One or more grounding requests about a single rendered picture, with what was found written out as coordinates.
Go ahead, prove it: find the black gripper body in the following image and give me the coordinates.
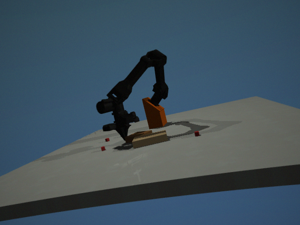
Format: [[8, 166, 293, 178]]
[[103, 108, 139, 131]]

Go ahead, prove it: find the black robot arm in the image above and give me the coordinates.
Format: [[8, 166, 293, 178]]
[[96, 49, 168, 124]]

